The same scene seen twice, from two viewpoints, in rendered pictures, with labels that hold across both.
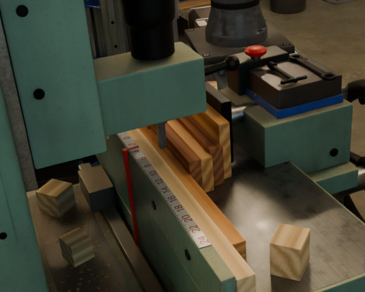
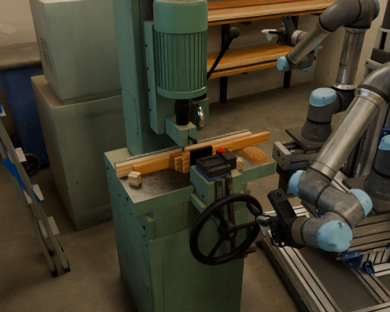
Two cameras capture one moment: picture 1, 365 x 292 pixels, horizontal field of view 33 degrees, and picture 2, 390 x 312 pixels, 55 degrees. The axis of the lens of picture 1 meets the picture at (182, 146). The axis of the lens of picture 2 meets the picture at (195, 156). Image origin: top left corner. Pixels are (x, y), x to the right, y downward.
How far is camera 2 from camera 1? 142 cm
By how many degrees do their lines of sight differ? 70
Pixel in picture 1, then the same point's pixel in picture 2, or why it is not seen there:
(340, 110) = (204, 182)
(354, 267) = (132, 193)
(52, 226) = not seen: hidden behind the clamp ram
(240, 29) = (370, 182)
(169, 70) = (174, 127)
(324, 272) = (131, 188)
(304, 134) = (197, 180)
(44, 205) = not seen: hidden behind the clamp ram
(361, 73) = not seen: outside the picture
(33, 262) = (140, 144)
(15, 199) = (138, 127)
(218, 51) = (355, 184)
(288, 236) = (134, 173)
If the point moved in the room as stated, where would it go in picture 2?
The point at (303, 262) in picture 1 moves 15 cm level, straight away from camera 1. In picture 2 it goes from (130, 181) to (172, 182)
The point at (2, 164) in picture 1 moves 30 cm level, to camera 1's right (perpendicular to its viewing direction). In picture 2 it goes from (137, 117) to (137, 153)
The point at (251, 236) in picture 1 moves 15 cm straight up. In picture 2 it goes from (150, 177) to (148, 141)
